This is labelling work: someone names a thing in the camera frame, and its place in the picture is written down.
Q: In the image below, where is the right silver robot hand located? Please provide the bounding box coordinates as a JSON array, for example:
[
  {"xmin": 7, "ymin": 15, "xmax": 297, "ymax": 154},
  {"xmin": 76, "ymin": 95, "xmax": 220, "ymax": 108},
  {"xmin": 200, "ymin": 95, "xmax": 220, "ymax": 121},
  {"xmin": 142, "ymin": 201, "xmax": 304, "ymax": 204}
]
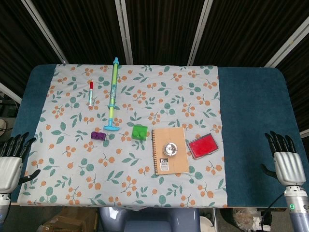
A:
[{"xmin": 260, "ymin": 130, "xmax": 307, "ymax": 187}]

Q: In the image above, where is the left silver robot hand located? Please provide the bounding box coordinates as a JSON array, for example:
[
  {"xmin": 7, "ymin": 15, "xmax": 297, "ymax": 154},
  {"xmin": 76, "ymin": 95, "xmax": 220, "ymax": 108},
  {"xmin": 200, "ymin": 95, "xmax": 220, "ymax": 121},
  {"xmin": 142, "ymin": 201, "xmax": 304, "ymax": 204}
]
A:
[{"xmin": 0, "ymin": 131, "xmax": 41, "ymax": 194}]

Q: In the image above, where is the purple toy building block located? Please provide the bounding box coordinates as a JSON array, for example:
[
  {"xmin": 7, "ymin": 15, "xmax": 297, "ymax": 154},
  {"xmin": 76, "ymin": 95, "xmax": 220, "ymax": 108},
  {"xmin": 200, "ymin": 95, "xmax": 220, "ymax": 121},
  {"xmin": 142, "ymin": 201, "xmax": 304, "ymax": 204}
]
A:
[{"xmin": 90, "ymin": 131, "xmax": 107, "ymax": 141}]

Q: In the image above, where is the teal felt table cover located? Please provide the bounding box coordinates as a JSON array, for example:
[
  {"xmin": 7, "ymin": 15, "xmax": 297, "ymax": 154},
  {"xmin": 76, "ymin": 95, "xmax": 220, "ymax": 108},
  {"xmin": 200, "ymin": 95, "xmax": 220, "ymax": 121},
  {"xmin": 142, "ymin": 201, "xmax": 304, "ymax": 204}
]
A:
[{"xmin": 9, "ymin": 63, "xmax": 308, "ymax": 209}]

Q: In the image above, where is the black trash bin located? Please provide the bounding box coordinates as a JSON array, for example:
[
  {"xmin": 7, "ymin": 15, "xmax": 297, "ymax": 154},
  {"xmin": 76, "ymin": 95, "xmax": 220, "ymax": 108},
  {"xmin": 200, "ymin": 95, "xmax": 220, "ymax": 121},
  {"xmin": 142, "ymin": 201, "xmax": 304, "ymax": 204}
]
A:
[{"xmin": 219, "ymin": 208, "xmax": 273, "ymax": 232}]

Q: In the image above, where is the brown cardboard box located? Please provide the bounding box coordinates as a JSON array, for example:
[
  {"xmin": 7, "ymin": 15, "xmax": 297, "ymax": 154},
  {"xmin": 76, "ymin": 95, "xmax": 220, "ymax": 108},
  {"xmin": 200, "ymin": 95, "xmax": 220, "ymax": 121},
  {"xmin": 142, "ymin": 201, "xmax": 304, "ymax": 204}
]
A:
[{"xmin": 36, "ymin": 207, "xmax": 98, "ymax": 232}]

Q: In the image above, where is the red ink stamp pad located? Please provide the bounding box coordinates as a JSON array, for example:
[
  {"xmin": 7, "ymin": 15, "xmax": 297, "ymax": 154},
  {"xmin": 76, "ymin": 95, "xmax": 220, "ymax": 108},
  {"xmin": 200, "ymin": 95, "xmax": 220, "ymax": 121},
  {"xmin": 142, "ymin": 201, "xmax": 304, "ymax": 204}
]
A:
[{"xmin": 187, "ymin": 132, "xmax": 220, "ymax": 160}]

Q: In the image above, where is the white bucket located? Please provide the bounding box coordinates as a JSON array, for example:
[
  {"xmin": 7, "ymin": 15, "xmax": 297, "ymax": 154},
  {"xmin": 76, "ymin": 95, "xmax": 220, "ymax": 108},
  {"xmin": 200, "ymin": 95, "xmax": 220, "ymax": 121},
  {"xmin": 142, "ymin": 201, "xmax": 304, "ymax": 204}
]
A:
[{"xmin": 199, "ymin": 216, "xmax": 215, "ymax": 229}]

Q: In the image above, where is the red capped marker pen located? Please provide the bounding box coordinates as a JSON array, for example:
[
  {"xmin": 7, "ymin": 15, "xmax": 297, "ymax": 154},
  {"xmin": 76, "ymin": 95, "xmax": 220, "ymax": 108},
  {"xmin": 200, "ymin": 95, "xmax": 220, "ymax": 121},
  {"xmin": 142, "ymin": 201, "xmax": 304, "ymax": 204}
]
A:
[{"xmin": 87, "ymin": 81, "xmax": 94, "ymax": 108}]

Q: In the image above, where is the kraft spiral notebook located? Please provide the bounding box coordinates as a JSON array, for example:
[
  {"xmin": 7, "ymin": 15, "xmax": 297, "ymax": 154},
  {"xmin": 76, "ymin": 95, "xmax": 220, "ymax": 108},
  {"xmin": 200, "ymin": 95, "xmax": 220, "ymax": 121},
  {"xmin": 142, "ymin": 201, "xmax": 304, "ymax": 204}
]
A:
[{"xmin": 151, "ymin": 126, "xmax": 190, "ymax": 175}]

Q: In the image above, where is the clear round paper clip box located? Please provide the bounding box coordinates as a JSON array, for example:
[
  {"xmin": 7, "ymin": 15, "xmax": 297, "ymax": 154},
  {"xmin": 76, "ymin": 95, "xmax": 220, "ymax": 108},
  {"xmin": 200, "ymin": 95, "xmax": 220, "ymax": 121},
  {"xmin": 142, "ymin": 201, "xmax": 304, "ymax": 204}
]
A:
[{"xmin": 163, "ymin": 142, "xmax": 178, "ymax": 157}]

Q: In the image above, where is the green and blue toy pump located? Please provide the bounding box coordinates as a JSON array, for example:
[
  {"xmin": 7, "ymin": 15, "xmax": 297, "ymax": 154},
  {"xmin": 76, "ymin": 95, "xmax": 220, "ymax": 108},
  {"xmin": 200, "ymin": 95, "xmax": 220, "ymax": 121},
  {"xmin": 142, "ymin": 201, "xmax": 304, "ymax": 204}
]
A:
[{"xmin": 103, "ymin": 57, "xmax": 121, "ymax": 132}]

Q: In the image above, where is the green toy building block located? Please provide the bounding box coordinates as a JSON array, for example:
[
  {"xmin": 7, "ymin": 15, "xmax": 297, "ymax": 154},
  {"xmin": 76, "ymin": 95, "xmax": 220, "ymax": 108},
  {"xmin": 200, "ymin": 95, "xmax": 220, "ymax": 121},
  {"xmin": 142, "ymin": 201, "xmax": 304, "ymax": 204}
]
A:
[{"xmin": 131, "ymin": 124, "xmax": 148, "ymax": 141}]

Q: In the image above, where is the floral print tablecloth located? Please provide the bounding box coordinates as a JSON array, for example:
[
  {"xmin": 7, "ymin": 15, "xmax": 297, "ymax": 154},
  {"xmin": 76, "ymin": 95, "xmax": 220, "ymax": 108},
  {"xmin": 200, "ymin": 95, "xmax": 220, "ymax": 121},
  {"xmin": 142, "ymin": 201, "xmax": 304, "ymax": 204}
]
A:
[{"xmin": 18, "ymin": 63, "xmax": 229, "ymax": 209}]

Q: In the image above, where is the blue-grey robot torso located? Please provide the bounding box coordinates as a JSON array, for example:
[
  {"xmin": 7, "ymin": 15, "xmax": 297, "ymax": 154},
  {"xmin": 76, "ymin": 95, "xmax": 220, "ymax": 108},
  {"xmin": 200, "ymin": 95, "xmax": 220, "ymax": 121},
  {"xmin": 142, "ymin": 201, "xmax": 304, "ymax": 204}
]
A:
[{"xmin": 98, "ymin": 207, "xmax": 201, "ymax": 232}]

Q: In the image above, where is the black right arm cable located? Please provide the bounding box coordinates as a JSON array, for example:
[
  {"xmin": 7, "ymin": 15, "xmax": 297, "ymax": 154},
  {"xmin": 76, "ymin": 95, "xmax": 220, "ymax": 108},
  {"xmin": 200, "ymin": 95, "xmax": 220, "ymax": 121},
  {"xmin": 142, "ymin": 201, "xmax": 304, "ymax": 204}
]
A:
[{"xmin": 262, "ymin": 193, "xmax": 287, "ymax": 232}]

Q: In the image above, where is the white partition frame post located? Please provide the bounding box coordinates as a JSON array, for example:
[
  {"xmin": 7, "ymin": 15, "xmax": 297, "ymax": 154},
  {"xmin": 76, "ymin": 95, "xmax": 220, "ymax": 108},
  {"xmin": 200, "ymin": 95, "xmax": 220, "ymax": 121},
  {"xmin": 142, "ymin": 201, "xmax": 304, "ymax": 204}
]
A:
[
  {"xmin": 264, "ymin": 16, "xmax": 309, "ymax": 68},
  {"xmin": 21, "ymin": 0, "xmax": 67, "ymax": 64},
  {"xmin": 0, "ymin": 82, "xmax": 22, "ymax": 104},
  {"xmin": 114, "ymin": 0, "xmax": 134, "ymax": 65},
  {"xmin": 188, "ymin": 0, "xmax": 213, "ymax": 65}
]

